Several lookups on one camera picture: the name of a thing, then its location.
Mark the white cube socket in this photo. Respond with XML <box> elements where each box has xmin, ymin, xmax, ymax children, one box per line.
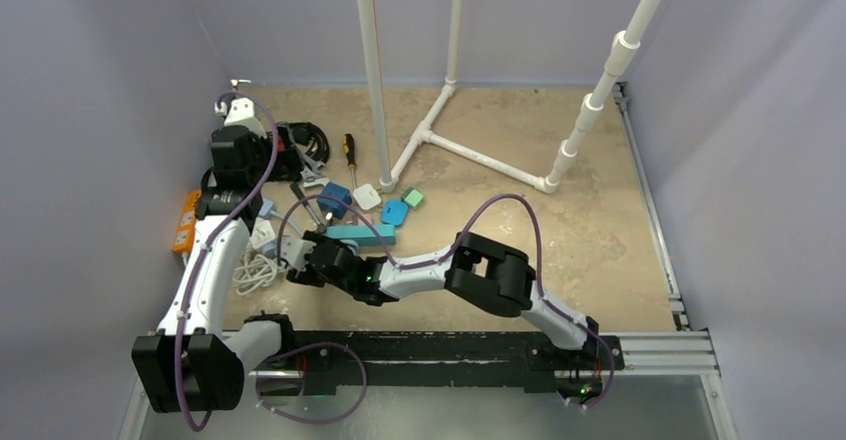
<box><xmin>249</xmin><ymin>219</ymin><xmax>277</xmax><ymax>251</ymax></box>

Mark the white plug adapter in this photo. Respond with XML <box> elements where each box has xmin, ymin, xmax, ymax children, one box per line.
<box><xmin>352</xmin><ymin>184</ymin><xmax>382</xmax><ymax>212</ymax></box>

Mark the light blue plug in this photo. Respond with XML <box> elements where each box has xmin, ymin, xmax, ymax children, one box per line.
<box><xmin>380</xmin><ymin>199</ymin><xmax>410</xmax><ymax>227</ymax></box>

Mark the green plug adapter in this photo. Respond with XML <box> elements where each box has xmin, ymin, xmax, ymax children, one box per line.
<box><xmin>401</xmin><ymin>187</ymin><xmax>425</xmax><ymax>210</ymax></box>

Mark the blue cube socket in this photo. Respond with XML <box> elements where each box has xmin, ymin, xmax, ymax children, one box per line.
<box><xmin>316</xmin><ymin>183</ymin><xmax>352</xmax><ymax>220</ymax></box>

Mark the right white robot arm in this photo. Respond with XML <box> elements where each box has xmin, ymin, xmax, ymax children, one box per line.
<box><xmin>278</xmin><ymin>231</ymin><xmax>600</xmax><ymax>367</ymax></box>

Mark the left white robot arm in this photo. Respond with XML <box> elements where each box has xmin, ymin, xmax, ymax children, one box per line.
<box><xmin>131</xmin><ymin>126</ymin><xmax>297</xmax><ymax>430</ymax></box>

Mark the silver adjustable wrench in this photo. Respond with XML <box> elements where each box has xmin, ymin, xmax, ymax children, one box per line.
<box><xmin>299</xmin><ymin>152</ymin><xmax>329</xmax><ymax>190</ymax></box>

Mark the small claw hammer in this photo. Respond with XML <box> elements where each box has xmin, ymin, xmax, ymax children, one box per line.
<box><xmin>289</xmin><ymin>182</ymin><xmax>327</xmax><ymax>233</ymax></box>

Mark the teal rectangular box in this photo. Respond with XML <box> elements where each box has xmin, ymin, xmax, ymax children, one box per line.
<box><xmin>325</xmin><ymin>224</ymin><xmax>397</xmax><ymax>247</ymax></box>

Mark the light blue power strip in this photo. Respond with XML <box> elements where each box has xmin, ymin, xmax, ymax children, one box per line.
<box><xmin>258</xmin><ymin>199</ymin><xmax>282</xmax><ymax>219</ymax></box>

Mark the yellow black screwdriver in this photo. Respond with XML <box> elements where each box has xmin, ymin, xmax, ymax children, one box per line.
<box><xmin>343</xmin><ymin>133</ymin><xmax>358</xmax><ymax>190</ymax></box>

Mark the orange power strip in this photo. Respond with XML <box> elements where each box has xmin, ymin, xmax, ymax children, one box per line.
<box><xmin>172</xmin><ymin>190</ymin><xmax>202</xmax><ymax>254</ymax></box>

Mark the black coiled cable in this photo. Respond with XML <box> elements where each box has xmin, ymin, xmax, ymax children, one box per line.
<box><xmin>277</xmin><ymin>122</ymin><xmax>331</xmax><ymax>165</ymax></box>

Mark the light blue coiled cord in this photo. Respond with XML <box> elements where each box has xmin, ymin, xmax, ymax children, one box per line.
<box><xmin>263</xmin><ymin>209</ymin><xmax>306</xmax><ymax>259</ymax></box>

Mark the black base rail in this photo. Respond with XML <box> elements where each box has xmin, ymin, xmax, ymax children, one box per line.
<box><xmin>282</xmin><ymin>330</ymin><xmax>625</xmax><ymax>398</ymax></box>

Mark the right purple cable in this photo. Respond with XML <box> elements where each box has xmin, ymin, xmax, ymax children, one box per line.
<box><xmin>275</xmin><ymin>194</ymin><xmax>616</xmax><ymax>412</ymax></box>

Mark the purple cable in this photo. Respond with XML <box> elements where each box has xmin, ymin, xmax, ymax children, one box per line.
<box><xmin>275</xmin><ymin>194</ymin><xmax>616</xmax><ymax>412</ymax></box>
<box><xmin>173</xmin><ymin>92</ymin><xmax>368</xmax><ymax>433</ymax></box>

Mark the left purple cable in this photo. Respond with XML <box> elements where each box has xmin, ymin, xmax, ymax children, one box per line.
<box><xmin>173</xmin><ymin>92</ymin><xmax>368</xmax><ymax>433</ymax></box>

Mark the white PVC pipe frame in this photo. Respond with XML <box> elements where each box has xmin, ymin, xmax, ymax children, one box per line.
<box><xmin>351</xmin><ymin>0</ymin><xmax>688</xmax><ymax>195</ymax></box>

